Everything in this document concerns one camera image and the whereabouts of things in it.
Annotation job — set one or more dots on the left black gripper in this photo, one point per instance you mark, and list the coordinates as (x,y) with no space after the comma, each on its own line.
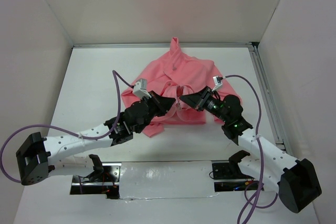
(163,104)

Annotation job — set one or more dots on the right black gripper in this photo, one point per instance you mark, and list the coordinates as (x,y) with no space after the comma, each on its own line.
(198,100)

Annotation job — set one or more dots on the pink zip jacket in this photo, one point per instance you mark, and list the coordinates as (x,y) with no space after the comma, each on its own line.
(175,74)

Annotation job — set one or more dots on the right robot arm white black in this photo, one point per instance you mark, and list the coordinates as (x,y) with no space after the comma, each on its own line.
(295,181)

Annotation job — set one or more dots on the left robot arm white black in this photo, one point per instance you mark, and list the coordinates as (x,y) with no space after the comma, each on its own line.
(40,157)

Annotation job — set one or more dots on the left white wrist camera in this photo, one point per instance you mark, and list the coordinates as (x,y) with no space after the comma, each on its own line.
(139,89)

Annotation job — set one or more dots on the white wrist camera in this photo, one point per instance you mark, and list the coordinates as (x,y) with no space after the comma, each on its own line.
(218,83)
(139,89)

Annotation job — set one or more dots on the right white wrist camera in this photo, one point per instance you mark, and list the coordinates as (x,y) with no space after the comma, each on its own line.
(218,83)

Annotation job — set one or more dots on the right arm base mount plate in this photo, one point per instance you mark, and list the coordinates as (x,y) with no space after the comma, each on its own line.
(228,177)

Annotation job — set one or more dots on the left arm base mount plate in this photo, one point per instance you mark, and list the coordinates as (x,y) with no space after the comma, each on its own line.
(106,184)

